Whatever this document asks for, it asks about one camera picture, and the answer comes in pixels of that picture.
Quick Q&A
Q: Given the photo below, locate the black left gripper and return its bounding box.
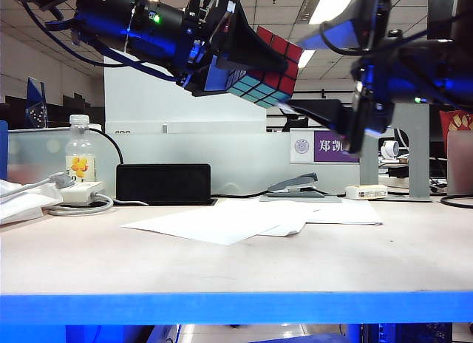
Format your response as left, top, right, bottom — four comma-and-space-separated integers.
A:
177, 0, 290, 98

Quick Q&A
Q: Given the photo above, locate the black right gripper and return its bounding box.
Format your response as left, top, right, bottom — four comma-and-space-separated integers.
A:
275, 0, 404, 154

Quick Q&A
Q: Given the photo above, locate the colourful Rubik's cube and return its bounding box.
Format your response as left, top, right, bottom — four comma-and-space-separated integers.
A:
223, 24, 304, 109

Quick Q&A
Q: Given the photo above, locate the black shelf rack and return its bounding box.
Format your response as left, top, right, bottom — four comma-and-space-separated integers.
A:
266, 87, 361, 133

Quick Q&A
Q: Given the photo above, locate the ceiling light panel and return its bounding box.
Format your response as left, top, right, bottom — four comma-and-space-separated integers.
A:
309, 0, 360, 25
297, 50, 316, 69

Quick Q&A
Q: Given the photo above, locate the black office chair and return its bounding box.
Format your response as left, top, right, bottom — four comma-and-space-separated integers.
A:
282, 112, 310, 133

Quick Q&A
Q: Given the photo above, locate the purple and white name sign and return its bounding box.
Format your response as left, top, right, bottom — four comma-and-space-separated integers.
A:
290, 130, 361, 163

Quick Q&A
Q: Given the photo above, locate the small white fan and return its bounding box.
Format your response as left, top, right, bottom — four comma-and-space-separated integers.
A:
379, 139, 401, 161

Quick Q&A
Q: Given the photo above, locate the large white cabinet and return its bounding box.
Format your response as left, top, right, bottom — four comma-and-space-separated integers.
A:
103, 50, 268, 134

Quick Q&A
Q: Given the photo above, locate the frosted desk divider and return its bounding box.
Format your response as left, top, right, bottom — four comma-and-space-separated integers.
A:
7, 128, 365, 197

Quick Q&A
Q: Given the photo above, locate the grey stapler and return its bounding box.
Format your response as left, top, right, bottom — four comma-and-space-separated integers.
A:
267, 171, 326, 199

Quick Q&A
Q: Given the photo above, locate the grey metal bookend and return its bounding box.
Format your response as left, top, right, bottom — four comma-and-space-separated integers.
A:
358, 102, 433, 203

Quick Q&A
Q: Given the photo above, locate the white power adapter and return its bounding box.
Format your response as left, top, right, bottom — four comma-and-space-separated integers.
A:
344, 183, 388, 201

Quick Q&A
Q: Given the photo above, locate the grey flat pad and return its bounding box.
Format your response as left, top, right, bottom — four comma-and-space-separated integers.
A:
258, 194, 344, 204

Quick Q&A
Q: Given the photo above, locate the red box gold pattern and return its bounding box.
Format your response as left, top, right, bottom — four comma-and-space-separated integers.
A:
438, 109, 473, 134

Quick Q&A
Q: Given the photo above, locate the black box with base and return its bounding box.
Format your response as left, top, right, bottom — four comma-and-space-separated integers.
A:
116, 163, 220, 206

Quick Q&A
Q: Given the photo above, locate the pink grey upright panel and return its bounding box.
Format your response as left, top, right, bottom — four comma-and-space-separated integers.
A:
446, 130, 473, 197

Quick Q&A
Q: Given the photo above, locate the large white paper sheet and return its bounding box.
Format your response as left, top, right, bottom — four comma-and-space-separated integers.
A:
120, 200, 321, 247

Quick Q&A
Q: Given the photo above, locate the plastic bottle yellow flower label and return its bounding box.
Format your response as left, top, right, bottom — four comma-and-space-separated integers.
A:
65, 114, 98, 183

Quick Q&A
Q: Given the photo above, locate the white power strip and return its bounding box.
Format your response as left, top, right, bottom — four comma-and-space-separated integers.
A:
58, 180, 107, 204

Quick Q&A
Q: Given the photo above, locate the blue crystal trophy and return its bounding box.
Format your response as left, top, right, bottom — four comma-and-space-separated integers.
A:
24, 76, 50, 129

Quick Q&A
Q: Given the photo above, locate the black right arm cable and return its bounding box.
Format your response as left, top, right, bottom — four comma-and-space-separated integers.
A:
319, 19, 457, 58

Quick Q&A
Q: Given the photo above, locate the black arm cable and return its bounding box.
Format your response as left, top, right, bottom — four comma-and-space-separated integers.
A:
20, 1, 178, 84
319, 19, 457, 58

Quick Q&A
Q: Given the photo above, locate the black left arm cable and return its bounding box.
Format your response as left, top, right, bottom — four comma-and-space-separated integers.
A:
20, 1, 178, 84

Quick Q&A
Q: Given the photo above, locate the thin black cable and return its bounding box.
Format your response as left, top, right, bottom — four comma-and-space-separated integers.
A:
88, 126, 123, 166

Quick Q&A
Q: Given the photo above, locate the thick black table cable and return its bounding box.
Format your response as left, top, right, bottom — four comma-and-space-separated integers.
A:
439, 193, 473, 210

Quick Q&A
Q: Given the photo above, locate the grey coiled power strip cable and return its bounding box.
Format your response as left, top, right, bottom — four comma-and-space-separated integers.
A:
47, 193, 149, 217

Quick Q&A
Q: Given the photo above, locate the grey plug with cable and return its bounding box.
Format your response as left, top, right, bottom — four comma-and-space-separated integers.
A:
0, 171, 73, 200

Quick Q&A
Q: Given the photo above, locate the blue table edge rail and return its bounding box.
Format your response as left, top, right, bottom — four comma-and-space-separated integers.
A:
0, 292, 473, 326

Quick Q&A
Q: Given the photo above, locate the blue frame post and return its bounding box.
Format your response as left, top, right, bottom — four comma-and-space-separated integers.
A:
0, 120, 9, 181

